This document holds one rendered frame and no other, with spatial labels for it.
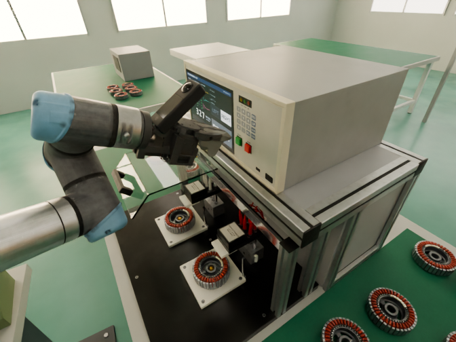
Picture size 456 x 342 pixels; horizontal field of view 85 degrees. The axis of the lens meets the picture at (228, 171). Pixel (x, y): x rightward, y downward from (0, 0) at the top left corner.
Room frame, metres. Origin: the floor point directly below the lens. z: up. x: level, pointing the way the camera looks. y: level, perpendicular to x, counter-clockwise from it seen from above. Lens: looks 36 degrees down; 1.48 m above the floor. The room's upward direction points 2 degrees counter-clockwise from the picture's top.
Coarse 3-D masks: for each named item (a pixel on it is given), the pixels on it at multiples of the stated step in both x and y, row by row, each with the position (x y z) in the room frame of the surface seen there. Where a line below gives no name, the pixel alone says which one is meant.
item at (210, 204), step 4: (204, 200) 0.73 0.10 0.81; (208, 200) 0.71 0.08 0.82; (212, 200) 0.71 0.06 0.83; (220, 200) 0.71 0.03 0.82; (204, 204) 0.73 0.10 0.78; (208, 204) 0.70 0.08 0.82; (212, 204) 0.69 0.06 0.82; (216, 204) 0.69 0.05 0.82; (220, 204) 0.69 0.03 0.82; (208, 208) 0.70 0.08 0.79; (212, 208) 0.67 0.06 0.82; (216, 208) 0.68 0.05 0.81; (220, 208) 0.69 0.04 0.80; (224, 208) 0.70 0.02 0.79; (212, 212) 0.67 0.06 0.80; (216, 212) 0.68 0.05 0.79; (220, 212) 0.69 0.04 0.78; (224, 212) 0.70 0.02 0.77
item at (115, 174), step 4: (112, 172) 0.60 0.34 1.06; (116, 172) 0.59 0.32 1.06; (120, 172) 0.60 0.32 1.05; (116, 176) 0.57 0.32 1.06; (120, 176) 0.60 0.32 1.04; (116, 180) 0.55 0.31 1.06; (120, 180) 0.55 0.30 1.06; (116, 184) 0.54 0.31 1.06; (120, 184) 0.53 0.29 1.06; (120, 188) 0.52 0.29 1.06; (124, 188) 0.52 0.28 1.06; (128, 188) 0.53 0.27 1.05; (120, 192) 0.51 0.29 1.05; (124, 192) 0.51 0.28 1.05; (128, 192) 0.52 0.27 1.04; (132, 192) 0.52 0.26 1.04
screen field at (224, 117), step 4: (212, 104) 0.64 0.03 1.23; (212, 108) 0.64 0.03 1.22; (216, 108) 0.62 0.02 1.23; (212, 112) 0.64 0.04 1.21; (216, 112) 0.62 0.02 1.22; (220, 112) 0.61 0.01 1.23; (224, 112) 0.59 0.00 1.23; (216, 116) 0.62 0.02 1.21; (220, 116) 0.61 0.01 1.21; (224, 116) 0.59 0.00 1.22; (228, 116) 0.57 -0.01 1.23; (224, 120) 0.59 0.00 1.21; (228, 120) 0.57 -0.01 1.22; (228, 124) 0.57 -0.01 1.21
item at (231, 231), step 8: (232, 224) 0.50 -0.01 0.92; (248, 224) 0.52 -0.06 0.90; (224, 232) 0.47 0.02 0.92; (232, 232) 0.47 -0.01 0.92; (240, 232) 0.47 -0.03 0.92; (256, 232) 0.49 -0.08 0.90; (216, 240) 0.48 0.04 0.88; (224, 240) 0.45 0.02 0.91; (232, 240) 0.44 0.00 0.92; (240, 240) 0.45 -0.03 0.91; (248, 240) 0.46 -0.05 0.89; (216, 248) 0.45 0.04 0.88; (224, 248) 0.45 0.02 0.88; (232, 248) 0.43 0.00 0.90; (224, 256) 0.42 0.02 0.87
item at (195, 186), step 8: (192, 184) 0.70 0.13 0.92; (200, 184) 0.70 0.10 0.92; (208, 184) 0.72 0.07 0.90; (184, 192) 0.69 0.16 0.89; (192, 192) 0.65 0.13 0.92; (200, 192) 0.66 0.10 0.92; (208, 192) 0.67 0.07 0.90; (216, 192) 0.68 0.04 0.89; (184, 200) 0.66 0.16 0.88; (192, 200) 0.64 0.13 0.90; (200, 200) 0.65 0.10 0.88; (216, 200) 0.69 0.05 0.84
